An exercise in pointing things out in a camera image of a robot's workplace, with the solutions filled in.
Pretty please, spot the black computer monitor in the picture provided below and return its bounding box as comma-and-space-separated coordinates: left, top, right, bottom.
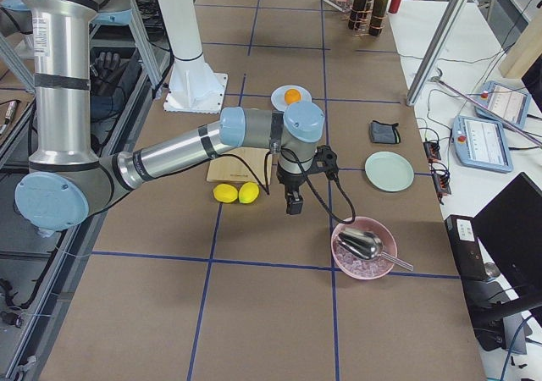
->
469, 172, 541, 329

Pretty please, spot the yellow lemon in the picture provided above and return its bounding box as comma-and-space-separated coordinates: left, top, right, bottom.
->
213, 184, 238, 203
238, 182, 260, 204

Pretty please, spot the orange fruit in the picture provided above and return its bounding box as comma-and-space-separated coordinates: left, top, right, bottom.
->
284, 88, 301, 105

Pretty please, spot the pink bowl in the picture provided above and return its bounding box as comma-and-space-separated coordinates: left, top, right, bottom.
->
331, 216, 397, 280

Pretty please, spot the metal scoop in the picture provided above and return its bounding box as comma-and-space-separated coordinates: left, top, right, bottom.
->
338, 229, 413, 272

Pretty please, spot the dark wine bottle upper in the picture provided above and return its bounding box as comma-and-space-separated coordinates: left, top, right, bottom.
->
347, 0, 367, 30

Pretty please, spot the copper wire bottle rack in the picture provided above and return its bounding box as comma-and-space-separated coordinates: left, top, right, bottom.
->
321, 0, 386, 37

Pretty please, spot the light green plate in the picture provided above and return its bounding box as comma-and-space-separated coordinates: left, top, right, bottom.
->
365, 152, 415, 192

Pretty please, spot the near teach pendant tablet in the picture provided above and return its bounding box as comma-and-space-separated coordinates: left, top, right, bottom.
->
452, 115, 513, 173

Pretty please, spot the wooden cutting board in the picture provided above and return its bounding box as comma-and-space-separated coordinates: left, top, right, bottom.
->
207, 147, 273, 184

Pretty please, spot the upper yellow lemon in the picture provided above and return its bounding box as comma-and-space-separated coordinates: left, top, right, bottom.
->
238, 182, 260, 204

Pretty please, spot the far teach pendant tablet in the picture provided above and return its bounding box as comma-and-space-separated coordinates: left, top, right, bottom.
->
473, 80, 532, 128

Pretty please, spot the lower yellow lemon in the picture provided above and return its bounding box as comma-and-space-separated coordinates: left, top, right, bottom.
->
213, 184, 238, 203

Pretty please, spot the white round plate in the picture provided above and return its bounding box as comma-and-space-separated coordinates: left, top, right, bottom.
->
271, 85, 312, 111

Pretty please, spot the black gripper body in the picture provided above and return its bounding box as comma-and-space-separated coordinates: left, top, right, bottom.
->
277, 145, 338, 194

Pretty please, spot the grey folded cloth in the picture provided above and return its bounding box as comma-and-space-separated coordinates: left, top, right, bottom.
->
369, 120, 401, 145

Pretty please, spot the teach pendant tablet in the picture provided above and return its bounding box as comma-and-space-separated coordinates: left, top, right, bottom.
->
452, 115, 513, 173
473, 80, 532, 128

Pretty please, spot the aluminium frame post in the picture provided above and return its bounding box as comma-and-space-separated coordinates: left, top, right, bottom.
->
406, 0, 467, 107

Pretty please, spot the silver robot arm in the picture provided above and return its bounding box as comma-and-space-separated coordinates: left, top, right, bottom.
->
14, 0, 338, 232

